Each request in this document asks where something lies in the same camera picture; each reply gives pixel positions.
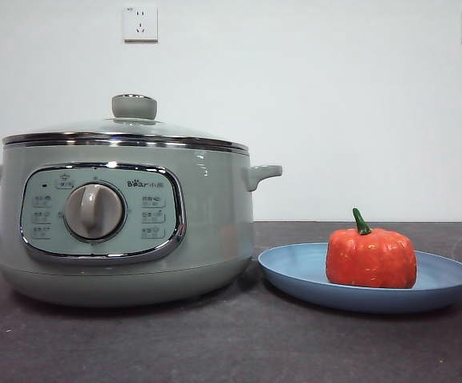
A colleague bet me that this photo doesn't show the white wall socket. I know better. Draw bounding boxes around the white wall socket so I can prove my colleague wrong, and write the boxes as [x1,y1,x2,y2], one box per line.
[123,6,160,43]

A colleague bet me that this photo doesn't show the orange pumpkin with green stem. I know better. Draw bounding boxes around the orange pumpkin with green stem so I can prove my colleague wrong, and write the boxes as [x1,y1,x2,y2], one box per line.
[325,207,418,289]

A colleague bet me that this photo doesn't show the glass lid with green knob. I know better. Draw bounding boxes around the glass lid with green knob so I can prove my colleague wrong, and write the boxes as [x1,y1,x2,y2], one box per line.
[2,93,251,155]

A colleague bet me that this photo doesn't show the pale green electric steamer pot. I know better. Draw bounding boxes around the pale green electric steamer pot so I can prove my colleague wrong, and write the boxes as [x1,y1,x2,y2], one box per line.
[0,139,283,308]

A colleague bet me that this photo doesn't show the blue round plate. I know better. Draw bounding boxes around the blue round plate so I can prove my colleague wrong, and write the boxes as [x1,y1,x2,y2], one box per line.
[257,242,462,314]

